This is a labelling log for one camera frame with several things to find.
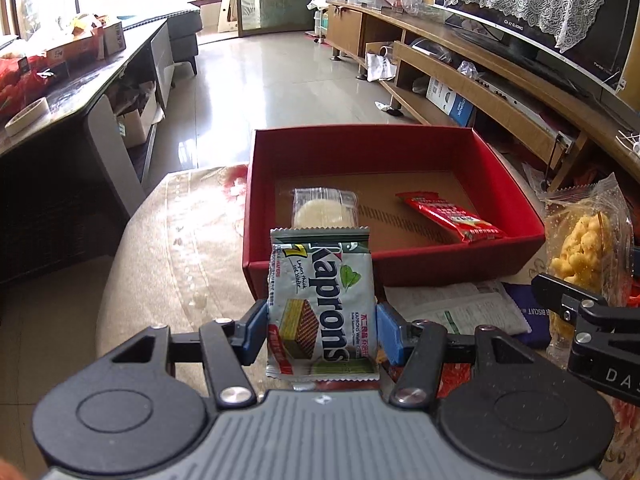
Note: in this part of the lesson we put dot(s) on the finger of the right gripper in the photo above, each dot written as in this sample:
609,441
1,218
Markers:
575,306

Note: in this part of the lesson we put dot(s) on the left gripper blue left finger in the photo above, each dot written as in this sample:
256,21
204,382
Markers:
227,347

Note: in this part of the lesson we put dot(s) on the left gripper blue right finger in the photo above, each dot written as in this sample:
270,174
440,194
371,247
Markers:
419,349

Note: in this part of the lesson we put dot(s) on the yellow puffed snack bag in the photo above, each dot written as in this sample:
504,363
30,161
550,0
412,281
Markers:
589,236

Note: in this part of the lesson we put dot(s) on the Kaprons wafer packet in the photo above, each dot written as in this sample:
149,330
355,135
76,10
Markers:
321,306

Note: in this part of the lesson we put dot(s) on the dark blue biscuit packet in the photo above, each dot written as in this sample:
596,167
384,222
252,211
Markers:
537,317

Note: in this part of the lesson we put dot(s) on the beige floral tablecloth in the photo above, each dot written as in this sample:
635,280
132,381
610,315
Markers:
179,262

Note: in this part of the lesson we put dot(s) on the red snack stick packet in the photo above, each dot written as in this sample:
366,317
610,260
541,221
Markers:
468,227

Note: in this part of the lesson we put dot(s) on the clear wrapped round rice cake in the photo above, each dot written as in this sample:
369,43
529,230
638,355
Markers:
324,208

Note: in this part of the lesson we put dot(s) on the red cardboard box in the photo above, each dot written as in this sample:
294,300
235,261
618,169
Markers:
377,163

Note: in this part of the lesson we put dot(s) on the dark coffee table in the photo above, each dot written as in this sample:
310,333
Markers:
68,185

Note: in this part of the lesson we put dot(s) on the wooden TV cabinet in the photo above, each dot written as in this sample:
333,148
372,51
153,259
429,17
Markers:
426,48

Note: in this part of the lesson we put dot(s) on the white shopping bag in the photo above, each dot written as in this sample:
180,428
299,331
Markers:
380,68

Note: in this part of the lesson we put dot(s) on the television with lace cover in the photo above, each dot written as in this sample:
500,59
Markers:
601,37

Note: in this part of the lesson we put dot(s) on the white tape roll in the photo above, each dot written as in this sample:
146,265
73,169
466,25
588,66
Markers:
27,116

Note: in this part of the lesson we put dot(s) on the dark grey sofa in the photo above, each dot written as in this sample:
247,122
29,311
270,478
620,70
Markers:
183,29

